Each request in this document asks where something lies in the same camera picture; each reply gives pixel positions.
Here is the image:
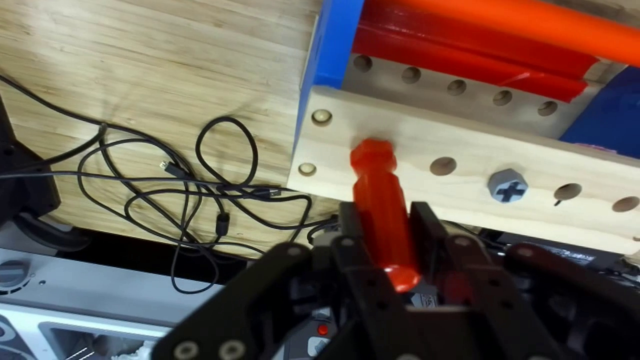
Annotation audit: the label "black box device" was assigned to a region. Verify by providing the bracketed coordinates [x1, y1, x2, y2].
[0, 99, 88, 255]

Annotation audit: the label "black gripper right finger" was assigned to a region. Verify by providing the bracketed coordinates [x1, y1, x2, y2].
[407, 200, 569, 360]

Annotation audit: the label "orange peg tool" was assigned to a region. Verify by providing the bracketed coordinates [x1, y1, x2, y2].
[348, 139, 425, 295]

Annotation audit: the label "thin black looped cable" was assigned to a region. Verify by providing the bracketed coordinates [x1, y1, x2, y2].
[0, 73, 339, 297]

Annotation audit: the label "white plastic bin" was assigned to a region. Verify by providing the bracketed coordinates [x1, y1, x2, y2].
[0, 247, 232, 360]

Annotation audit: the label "grey bolt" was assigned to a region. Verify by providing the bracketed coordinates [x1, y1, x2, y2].
[486, 168, 531, 205]

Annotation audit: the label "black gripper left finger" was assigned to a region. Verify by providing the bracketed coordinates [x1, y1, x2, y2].
[151, 200, 409, 360]

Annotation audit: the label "wooden tool box blue ends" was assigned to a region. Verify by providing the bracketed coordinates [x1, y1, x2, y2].
[286, 0, 640, 259]

